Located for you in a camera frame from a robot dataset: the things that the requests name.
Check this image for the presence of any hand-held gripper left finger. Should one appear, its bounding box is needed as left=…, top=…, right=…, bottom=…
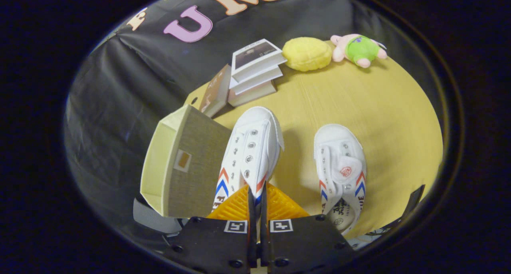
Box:
left=162, top=182, right=258, bottom=274

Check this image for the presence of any white book dark photo cover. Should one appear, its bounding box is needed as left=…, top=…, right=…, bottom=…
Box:
left=231, top=39, right=287, bottom=83

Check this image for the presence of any pink plush toy green shirt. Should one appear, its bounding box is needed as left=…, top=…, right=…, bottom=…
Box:
left=330, top=34, right=388, bottom=69

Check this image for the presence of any brown cover book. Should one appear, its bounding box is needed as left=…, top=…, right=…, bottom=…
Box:
left=198, top=64, right=232, bottom=118

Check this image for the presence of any dark bar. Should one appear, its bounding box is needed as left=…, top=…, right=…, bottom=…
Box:
left=398, top=185, right=426, bottom=227

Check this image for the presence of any yellow round plush cushion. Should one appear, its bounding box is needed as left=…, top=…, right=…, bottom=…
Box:
left=282, top=37, right=333, bottom=72

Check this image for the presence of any grey fabric storage box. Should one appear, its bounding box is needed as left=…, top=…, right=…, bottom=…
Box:
left=133, top=104, right=233, bottom=234

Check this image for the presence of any black backdrop cloth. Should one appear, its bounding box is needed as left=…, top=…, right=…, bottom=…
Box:
left=64, top=0, right=360, bottom=246

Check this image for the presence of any plain white book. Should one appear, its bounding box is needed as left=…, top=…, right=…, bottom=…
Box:
left=228, top=80, right=277, bottom=107
left=229, top=65, right=283, bottom=96

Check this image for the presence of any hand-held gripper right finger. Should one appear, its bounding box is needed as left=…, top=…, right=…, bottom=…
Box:
left=259, top=181, right=357, bottom=274

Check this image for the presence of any white canvas shoe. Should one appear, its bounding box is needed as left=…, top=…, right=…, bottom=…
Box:
left=212, top=106, right=285, bottom=211
left=313, top=124, right=367, bottom=237

